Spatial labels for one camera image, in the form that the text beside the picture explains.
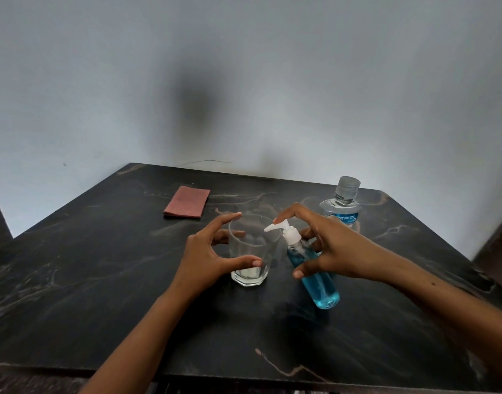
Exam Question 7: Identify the person's right hand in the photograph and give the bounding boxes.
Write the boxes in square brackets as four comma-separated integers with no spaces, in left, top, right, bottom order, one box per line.
[272,203,404,284]

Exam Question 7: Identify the person's left hand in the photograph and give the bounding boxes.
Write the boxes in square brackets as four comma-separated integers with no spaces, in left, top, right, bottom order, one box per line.
[168,212,263,301]

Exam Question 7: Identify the clear drinking glass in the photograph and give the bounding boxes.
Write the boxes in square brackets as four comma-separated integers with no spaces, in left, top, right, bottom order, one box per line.
[228,213,281,288]

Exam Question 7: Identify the blue liquid pump bottle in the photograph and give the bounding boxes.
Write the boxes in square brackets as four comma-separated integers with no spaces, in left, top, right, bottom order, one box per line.
[264,220,341,311]

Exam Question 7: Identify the person's left forearm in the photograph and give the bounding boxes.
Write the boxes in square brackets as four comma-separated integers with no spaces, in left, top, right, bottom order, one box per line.
[79,283,191,394]

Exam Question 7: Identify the person's right forearm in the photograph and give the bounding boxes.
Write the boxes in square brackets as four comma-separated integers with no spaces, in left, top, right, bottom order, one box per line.
[392,258,502,386]

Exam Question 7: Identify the clear bottle with blue label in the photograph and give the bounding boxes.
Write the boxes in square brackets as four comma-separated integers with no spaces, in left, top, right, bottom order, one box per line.
[319,176,362,231]

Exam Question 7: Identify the folded red cloth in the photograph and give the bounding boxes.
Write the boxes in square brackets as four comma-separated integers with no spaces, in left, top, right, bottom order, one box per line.
[163,186,211,219]

